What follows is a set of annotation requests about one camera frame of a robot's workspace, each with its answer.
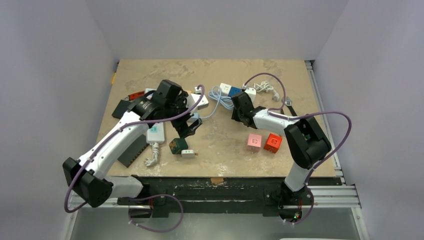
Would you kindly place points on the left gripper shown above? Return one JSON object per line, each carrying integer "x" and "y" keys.
{"x": 182, "y": 127}

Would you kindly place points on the black box near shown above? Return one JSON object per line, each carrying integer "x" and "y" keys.
{"x": 133, "y": 151}

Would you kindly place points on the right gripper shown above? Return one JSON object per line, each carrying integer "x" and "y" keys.
{"x": 238, "y": 108}

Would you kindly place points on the silver black handled wrench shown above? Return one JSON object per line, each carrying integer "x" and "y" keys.
{"x": 289, "y": 104}

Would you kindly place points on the black box far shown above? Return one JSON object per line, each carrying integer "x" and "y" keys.
{"x": 120, "y": 109}

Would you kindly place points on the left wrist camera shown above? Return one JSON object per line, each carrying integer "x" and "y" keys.
{"x": 193, "y": 98}

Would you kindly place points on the red cube socket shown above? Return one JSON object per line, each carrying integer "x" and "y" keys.
{"x": 273, "y": 143}

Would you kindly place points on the dark green cube socket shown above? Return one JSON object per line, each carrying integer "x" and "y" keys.
{"x": 177, "y": 145}

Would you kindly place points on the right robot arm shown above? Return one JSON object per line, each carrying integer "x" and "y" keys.
{"x": 305, "y": 138}

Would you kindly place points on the white power strip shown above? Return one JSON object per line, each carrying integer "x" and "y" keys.
{"x": 156, "y": 134}

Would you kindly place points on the white adapter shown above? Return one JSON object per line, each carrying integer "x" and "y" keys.
{"x": 188, "y": 154}

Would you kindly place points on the dark blue cube socket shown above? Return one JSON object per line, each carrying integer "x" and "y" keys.
{"x": 233, "y": 91}

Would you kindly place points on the white cube socket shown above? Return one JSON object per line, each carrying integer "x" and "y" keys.
{"x": 225, "y": 89}

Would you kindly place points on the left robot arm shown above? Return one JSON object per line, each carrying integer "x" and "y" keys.
{"x": 87, "y": 175}

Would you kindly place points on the adjustable wrench red handle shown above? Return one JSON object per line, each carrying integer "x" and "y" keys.
{"x": 134, "y": 96}

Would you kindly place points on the black box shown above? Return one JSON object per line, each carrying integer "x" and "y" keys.
{"x": 133, "y": 151}
{"x": 120, "y": 109}

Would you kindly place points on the pink cube socket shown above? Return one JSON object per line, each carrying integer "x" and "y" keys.
{"x": 254, "y": 142}

